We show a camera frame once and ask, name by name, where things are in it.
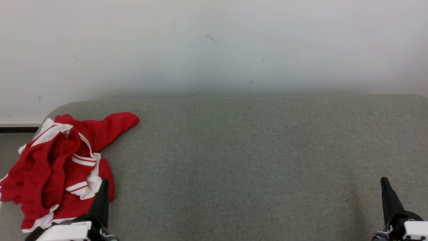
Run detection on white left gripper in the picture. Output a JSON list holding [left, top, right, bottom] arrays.
[[36, 180, 117, 241]]

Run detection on red shorts with white hem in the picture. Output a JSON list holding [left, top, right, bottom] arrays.
[[0, 132, 116, 233]]

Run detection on red white basketball jersey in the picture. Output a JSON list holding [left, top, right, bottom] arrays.
[[18, 112, 140, 201]]

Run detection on white and black wall baseboard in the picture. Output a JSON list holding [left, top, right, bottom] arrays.
[[0, 119, 44, 134]]

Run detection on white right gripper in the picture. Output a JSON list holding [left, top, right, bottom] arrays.
[[373, 177, 428, 241]]

